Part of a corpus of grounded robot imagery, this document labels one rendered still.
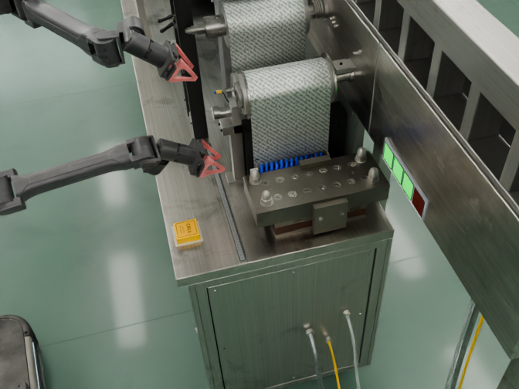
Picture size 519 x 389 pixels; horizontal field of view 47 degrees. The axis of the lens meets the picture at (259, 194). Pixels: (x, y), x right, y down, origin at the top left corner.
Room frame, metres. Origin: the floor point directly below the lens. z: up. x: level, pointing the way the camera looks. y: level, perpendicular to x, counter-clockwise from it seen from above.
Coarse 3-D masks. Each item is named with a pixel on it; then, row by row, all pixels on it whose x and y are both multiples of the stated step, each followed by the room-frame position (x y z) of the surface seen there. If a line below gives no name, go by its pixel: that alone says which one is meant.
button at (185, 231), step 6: (180, 222) 1.22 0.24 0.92; (186, 222) 1.22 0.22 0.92; (192, 222) 1.21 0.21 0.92; (180, 228) 1.19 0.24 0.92; (186, 228) 1.19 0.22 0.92; (192, 228) 1.19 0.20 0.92; (180, 234) 1.17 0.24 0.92; (186, 234) 1.17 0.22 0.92; (192, 234) 1.17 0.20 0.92; (198, 234) 1.17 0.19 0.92; (180, 240) 1.15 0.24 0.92; (186, 240) 1.16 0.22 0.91; (192, 240) 1.16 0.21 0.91
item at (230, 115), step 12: (228, 108) 1.42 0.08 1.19; (228, 120) 1.42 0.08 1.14; (240, 120) 1.40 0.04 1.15; (228, 132) 1.40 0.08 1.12; (240, 132) 1.40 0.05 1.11; (240, 144) 1.41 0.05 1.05; (240, 156) 1.41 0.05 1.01; (240, 168) 1.41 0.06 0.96; (228, 180) 1.40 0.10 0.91; (240, 180) 1.40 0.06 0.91
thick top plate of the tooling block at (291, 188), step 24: (288, 168) 1.31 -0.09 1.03; (312, 168) 1.31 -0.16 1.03; (336, 168) 1.31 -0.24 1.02; (360, 168) 1.29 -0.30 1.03; (288, 192) 1.21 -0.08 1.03; (312, 192) 1.21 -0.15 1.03; (336, 192) 1.20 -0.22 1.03; (360, 192) 1.20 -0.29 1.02; (384, 192) 1.22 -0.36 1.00; (264, 216) 1.14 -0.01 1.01; (288, 216) 1.15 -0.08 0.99
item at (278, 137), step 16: (304, 112) 1.37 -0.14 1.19; (320, 112) 1.38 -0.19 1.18; (256, 128) 1.34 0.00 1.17; (272, 128) 1.35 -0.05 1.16; (288, 128) 1.36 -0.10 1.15; (304, 128) 1.37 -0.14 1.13; (320, 128) 1.38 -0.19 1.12; (256, 144) 1.34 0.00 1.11; (272, 144) 1.35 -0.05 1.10; (288, 144) 1.36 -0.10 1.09; (304, 144) 1.37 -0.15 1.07; (320, 144) 1.38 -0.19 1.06; (272, 160) 1.35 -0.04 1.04; (288, 160) 1.36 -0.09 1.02
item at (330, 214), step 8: (336, 200) 1.18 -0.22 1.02; (344, 200) 1.18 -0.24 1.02; (320, 208) 1.15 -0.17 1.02; (328, 208) 1.16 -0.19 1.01; (336, 208) 1.16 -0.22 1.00; (344, 208) 1.17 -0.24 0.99; (320, 216) 1.15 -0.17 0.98; (328, 216) 1.16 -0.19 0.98; (336, 216) 1.16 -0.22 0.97; (344, 216) 1.17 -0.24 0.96; (312, 224) 1.17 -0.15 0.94; (320, 224) 1.15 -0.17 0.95; (328, 224) 1.16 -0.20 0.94; (336, 224) 1.16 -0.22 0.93; (344, 224) 1.17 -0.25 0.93; (320, 232) 1.15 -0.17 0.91
